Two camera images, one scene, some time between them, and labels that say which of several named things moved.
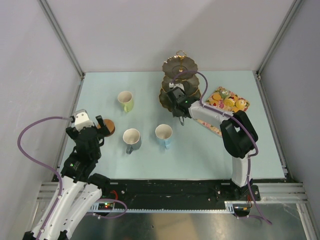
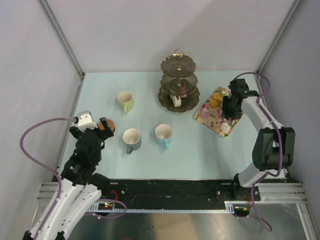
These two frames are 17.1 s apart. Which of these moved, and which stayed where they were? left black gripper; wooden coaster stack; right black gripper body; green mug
Moved: right black gripper body
Stayed: left black gripper; green mug; wooden coaster stack
